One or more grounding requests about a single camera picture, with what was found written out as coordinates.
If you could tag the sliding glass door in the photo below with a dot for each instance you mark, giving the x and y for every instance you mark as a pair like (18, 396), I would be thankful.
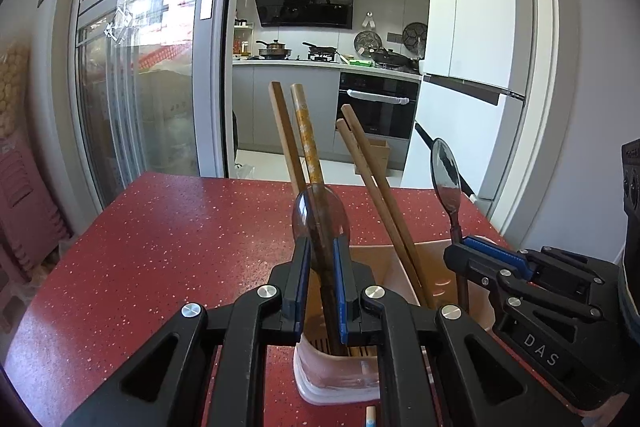
(150, 57)

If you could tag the bag of yellow balls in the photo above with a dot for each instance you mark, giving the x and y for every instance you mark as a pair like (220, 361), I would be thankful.
(12, 92)

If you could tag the black built-in oven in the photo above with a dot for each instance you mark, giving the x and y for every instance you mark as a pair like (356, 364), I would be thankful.
(375, 117)

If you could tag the white refrigerator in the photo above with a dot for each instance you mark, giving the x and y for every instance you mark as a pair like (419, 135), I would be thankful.
(475, 32)

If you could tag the grey kitchen base cabinets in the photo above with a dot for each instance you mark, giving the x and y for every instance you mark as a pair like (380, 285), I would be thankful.
(260, 107)

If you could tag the blue patterned chopstick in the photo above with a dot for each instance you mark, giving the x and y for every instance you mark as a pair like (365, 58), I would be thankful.
(370, 414)

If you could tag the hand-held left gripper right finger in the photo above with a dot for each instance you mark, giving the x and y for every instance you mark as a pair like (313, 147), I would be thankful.
(340, 287)

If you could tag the silver hanging hook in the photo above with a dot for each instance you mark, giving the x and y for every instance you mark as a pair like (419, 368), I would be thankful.
(369, 21)

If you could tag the black range hood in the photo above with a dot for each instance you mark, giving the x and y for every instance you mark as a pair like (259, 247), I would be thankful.
(300, 7)

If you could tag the cooking pot with lid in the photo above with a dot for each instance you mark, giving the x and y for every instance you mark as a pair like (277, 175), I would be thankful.
(274, 50)

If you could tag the pink plastic utensil holder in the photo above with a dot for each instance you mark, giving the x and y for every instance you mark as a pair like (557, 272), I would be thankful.
(325, 382)

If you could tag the stack of pink stools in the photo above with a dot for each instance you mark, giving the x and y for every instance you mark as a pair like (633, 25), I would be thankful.
(25, 207)

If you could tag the round hanging steamer rack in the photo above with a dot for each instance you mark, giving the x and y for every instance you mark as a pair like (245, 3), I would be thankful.
(415, 38)
(369, 42)

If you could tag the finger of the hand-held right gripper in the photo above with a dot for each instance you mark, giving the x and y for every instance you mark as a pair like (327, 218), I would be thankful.
(470, 264)
(492, 251)

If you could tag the wooden chopstick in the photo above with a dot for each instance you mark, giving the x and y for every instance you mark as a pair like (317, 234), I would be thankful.
(307, 137)
(287, 137)
(386, 187)
(371, 187)

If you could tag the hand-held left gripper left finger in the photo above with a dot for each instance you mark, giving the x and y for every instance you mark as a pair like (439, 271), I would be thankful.
(300, 277)

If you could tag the dark translucent spoon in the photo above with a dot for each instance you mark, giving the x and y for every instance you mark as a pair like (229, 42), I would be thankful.
(335, 219)

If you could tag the countertop spice rack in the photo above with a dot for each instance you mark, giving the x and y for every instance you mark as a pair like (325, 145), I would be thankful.
(241, 39)

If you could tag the black frying pan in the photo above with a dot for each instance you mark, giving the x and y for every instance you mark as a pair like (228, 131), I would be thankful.
(320, 49)

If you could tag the black wok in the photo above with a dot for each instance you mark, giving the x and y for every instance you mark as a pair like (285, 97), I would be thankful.
(390, 57)

